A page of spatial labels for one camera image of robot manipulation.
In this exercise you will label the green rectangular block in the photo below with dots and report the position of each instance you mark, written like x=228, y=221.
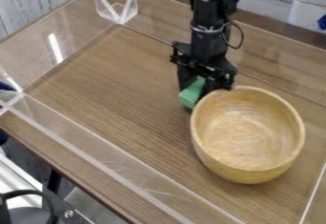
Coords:
x=190, y=95

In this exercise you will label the light wooden bowl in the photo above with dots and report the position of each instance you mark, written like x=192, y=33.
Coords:
x=248, y=134

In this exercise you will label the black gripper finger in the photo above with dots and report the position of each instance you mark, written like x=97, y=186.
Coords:
x=186, y=75
x=216, y=83

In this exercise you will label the white container background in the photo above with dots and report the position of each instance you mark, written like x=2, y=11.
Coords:
x=308, y=14

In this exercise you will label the clear acrylic wall panel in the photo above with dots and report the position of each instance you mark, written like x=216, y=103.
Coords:
x=143, y=195

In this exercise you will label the clear acrylic corner bracket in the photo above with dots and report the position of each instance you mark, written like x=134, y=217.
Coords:
x=118, y=13

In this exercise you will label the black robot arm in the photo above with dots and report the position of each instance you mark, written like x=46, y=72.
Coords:
x=212, y=15

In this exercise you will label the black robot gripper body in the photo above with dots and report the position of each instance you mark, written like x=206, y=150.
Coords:
x=206, y=53

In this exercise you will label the black table leg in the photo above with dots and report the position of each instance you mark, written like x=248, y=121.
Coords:
x=54, y=182

